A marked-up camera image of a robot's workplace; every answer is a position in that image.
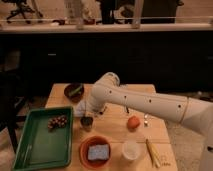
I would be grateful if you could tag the bunch of dark grapes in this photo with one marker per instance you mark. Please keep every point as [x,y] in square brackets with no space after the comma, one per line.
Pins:
[57,122]

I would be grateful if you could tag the orange plate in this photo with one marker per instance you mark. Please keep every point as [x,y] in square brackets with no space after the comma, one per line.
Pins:
[83,152]

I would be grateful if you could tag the light blue towel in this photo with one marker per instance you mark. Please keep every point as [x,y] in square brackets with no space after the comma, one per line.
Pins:
[80,110]

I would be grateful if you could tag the blue sponge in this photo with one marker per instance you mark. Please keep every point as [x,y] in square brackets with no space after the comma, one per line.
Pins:
[98,152]

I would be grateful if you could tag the metal cup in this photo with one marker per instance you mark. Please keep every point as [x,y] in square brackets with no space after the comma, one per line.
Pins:
[86,123]

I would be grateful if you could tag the dark brown bowl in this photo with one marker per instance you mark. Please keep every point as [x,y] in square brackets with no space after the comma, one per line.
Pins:
[77,97]

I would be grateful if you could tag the silver fork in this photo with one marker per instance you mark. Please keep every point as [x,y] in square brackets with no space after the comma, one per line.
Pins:
[145,120]

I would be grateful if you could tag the green plastic tray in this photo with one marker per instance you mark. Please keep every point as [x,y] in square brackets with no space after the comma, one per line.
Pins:
[39,148]

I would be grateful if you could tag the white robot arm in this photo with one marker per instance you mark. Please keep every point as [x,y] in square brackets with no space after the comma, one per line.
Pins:
[191,113]

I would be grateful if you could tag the black office chair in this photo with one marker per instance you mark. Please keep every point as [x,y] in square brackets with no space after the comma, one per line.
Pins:
[23,7]

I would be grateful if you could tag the yellow corn cob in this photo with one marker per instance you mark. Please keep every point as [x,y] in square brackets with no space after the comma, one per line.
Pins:
[153,154]

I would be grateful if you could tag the green item in bowl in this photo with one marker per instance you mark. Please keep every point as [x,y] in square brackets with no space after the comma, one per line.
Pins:
[75,91]

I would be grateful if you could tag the white cup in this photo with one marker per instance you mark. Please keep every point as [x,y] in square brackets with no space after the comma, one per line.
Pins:
[130,150]

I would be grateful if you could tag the black chair at left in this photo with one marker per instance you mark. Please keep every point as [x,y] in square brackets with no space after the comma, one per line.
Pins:
[8,111]

